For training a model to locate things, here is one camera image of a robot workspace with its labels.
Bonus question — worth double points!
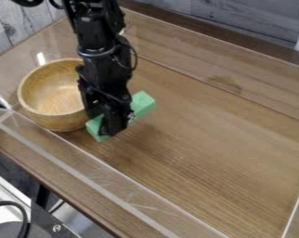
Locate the grey metal base plate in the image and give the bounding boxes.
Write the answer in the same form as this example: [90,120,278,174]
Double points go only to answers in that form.
[0,204,83,238]

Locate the clear acrylic front wall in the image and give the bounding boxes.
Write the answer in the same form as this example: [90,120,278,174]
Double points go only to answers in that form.
[0,109,227,238]

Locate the black cable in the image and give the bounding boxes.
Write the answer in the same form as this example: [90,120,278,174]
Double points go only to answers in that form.
[0,200,31,238]

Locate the green rectangular block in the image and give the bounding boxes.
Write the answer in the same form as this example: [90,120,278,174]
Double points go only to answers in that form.
[85,91,155,142]

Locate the brown wooden bowl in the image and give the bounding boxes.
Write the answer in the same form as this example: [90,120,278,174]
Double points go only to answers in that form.
[17,58,87,132]

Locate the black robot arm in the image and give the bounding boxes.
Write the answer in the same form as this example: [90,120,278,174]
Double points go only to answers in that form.
[10,0,137,137]

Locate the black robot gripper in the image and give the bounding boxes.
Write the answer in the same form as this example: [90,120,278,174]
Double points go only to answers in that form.
[77,49,133,136]

